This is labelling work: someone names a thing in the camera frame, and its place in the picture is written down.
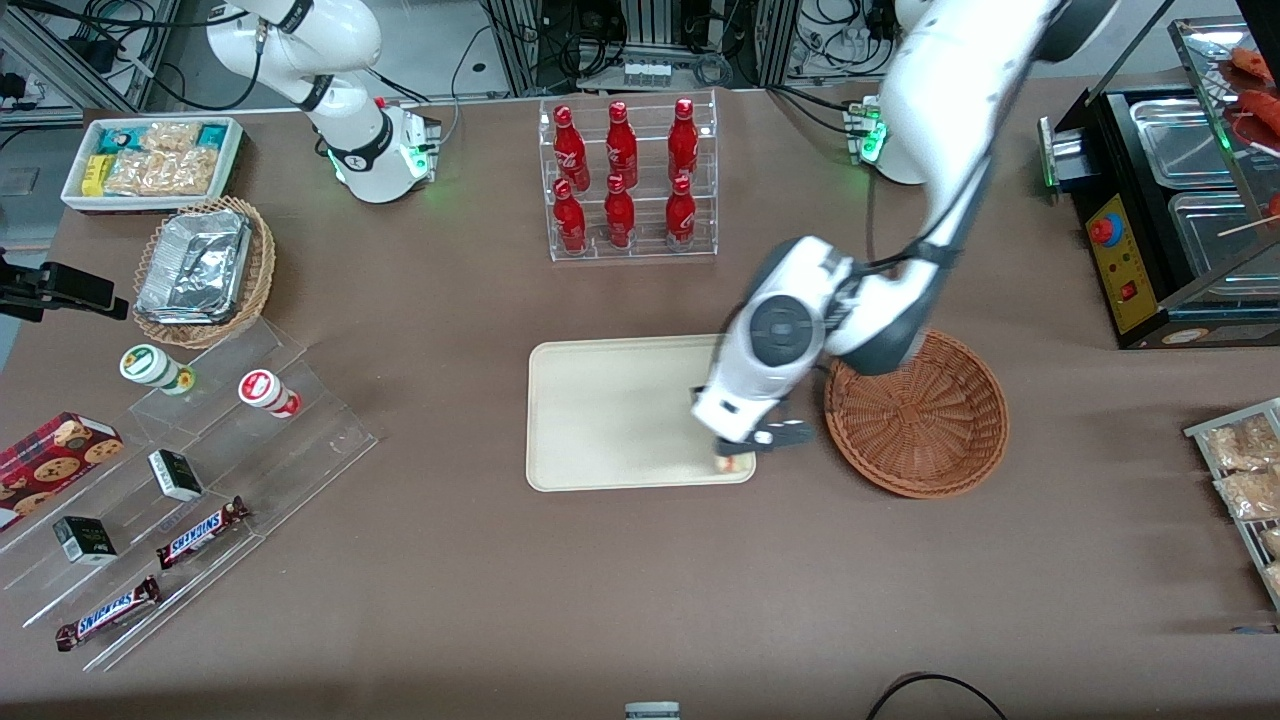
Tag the red lid cup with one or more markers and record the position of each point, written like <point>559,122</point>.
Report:
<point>262,390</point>

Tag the red drink bottle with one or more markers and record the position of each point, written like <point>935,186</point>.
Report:
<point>681,217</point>
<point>619,217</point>
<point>569,145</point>
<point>621,145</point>
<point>570,220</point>
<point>683,140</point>

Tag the clear acrylic bottle rack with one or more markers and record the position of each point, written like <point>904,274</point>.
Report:
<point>650,252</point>

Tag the small clear cracker bag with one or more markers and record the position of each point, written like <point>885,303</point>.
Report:
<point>170,135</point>

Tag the brown wicker basket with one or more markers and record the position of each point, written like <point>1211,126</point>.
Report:
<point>930,430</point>

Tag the aluminium foil container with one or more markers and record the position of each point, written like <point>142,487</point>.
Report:
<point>195,265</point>

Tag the aluminium frame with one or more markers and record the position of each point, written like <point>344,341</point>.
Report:
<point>60,70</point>

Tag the large clear cracker bag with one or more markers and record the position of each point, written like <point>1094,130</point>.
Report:
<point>160,172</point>

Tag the triangular sandwich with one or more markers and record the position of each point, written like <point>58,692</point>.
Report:
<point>735,463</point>

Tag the green lid cup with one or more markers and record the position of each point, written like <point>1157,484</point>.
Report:
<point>148,365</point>

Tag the steel warmer pan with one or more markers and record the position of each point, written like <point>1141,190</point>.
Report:
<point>1220,240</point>
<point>1185,140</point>

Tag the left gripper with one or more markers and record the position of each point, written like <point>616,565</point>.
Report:
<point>726,448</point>

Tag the teal snack packet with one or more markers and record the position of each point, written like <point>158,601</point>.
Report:
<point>118,140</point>
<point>212,136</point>

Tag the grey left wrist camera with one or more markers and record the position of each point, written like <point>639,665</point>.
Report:
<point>785,434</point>

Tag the snickers chocolate bar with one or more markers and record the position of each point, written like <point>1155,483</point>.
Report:
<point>200,533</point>
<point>108,613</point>

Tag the clear acrylic stepped display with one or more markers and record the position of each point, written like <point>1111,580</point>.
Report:
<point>290,455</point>

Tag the black food warmer machine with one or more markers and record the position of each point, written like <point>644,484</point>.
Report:
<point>1120,270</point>

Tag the white snack bin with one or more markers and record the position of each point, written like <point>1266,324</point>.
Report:
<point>232,165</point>

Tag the yellow snack packet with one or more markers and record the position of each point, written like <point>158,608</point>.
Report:
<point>94,175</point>

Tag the small grey box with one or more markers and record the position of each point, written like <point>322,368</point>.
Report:
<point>652,711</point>

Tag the small dark green box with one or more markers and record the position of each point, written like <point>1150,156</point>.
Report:
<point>85,540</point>
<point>175,475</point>

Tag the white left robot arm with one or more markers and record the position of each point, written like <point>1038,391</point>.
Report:
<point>950,130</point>

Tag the cream plastic tray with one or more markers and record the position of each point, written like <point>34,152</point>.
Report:
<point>610,412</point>

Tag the light wicker basket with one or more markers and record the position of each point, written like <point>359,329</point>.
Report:
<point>262,270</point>

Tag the red cookie box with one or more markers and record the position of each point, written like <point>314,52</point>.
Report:
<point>50,465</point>

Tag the clear bagged snack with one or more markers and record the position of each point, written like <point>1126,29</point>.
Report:
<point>1240,445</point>
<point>1274,580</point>
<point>1272,542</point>
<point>1250,495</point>

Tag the red sausage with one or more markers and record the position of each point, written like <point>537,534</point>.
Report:
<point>1255,65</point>
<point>1262,108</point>

